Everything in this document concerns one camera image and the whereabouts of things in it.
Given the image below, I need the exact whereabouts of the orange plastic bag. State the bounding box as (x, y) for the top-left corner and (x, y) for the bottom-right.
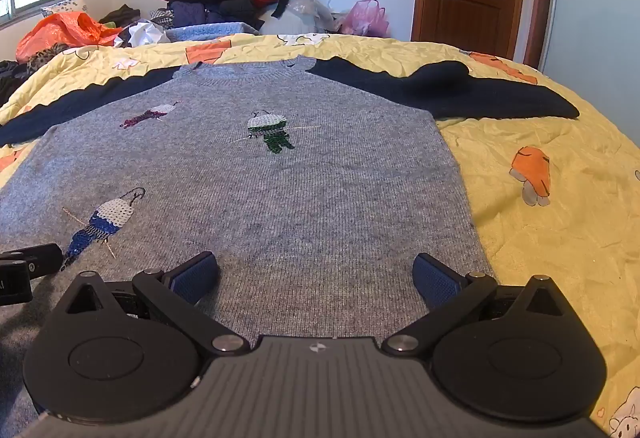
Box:
(15, 12), (123, 64)

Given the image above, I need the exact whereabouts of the floral pillow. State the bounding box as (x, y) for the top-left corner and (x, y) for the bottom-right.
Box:
(40, 0), (88, 19)

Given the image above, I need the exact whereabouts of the pink plastic bag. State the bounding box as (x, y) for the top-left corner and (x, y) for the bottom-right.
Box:
(340, 0), (391, 39)

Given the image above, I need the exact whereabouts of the pale blue wardrobe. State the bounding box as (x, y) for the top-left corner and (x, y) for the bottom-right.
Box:
(542, 0), (640, 99)

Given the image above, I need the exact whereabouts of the dark brown cloth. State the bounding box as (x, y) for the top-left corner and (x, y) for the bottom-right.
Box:
(100, 4), (141, 26)

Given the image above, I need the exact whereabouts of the clear plastic bag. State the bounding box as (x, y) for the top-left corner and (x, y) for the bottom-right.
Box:
(260, 0), (341, 36)

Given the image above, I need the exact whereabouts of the yellow printed quilt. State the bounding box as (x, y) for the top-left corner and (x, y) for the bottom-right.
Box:
(0, 32), (640, 438)

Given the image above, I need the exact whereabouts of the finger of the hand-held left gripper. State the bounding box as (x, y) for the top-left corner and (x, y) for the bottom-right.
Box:
(0, 243), (63, 278)

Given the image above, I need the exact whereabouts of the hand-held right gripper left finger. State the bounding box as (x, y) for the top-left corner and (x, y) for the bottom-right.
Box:
(55, 252), (251, 358)

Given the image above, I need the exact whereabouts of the window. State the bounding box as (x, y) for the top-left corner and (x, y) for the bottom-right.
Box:
(0, 0), (68, 26)

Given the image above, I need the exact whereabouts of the leopard print cloth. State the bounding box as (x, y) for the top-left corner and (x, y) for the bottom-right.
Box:
(25, 43), (71, 74)

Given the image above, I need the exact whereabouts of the grey sweater with navy sleeves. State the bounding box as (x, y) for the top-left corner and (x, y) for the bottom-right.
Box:
(0, 55), (581, 438)

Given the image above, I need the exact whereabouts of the white crumpled paper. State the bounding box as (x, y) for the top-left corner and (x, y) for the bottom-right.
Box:
(117, 20), (171, 46)

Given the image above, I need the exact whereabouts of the blue knitted blanket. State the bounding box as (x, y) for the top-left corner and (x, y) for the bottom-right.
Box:
(165, 22), (261, 44)

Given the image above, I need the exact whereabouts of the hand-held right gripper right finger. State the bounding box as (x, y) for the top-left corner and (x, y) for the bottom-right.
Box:
(382, 253), (581, 358)

